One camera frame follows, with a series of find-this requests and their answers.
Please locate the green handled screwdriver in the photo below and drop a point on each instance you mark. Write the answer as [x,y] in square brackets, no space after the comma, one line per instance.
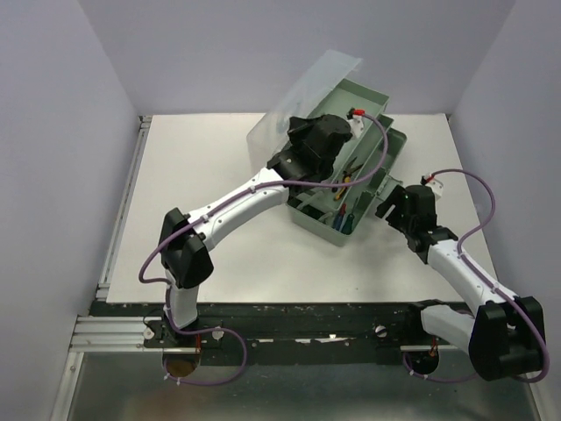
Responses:
[347,226]

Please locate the aluminium extrusion frame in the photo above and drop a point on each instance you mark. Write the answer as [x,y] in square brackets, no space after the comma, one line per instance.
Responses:
[105,337]

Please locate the blue handled screwdriver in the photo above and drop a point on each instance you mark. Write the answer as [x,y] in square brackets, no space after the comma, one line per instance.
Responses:
[337,223]

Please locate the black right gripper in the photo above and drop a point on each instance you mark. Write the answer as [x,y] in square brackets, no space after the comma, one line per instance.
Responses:
[397,196]

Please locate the green plastic tool box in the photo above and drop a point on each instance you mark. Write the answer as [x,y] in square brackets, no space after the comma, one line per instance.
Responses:
[326,88]

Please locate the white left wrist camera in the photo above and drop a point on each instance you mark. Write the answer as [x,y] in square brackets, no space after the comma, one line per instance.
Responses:
[355,120]

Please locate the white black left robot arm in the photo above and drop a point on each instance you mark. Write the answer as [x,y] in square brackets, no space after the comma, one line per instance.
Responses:
[305,162]

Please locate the black mounting base rail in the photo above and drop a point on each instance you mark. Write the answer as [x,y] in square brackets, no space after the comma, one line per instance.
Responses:
[289,334]

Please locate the yellow handled pliers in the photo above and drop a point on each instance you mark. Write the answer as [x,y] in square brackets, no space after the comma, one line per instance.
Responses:
[350,169]

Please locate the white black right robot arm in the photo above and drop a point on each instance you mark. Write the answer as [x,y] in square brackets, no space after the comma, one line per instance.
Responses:
[503,334]

